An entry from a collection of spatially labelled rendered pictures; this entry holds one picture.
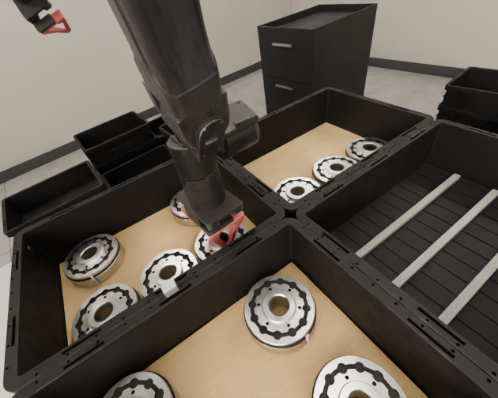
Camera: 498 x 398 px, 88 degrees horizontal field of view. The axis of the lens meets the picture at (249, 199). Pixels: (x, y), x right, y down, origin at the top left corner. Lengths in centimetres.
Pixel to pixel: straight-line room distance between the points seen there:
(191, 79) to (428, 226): 47
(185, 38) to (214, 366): 39
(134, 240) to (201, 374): 31
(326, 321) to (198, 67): 36
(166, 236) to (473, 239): 56
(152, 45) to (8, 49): 297
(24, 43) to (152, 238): 274
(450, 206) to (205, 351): 50
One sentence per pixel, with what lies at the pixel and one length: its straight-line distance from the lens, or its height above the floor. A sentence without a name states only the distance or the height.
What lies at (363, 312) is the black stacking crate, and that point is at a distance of 39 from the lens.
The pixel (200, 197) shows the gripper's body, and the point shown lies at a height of 99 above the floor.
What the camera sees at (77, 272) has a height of 86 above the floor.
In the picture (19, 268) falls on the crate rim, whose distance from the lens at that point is 55.
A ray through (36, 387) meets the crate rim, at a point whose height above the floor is 93.
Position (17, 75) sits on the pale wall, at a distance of 319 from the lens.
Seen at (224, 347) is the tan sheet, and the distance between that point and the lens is 43.
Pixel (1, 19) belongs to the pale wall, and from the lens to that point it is 316.
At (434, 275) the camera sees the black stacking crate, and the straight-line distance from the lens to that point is 51.
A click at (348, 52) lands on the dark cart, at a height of 70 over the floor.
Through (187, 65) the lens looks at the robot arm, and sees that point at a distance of 24.
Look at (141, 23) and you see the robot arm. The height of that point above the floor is 121.
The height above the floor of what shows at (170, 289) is 94.
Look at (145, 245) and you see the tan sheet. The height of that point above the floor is 83.
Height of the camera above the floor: 123
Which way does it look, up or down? 43 degrees down
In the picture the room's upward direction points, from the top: 12 degrees counter-clockwise
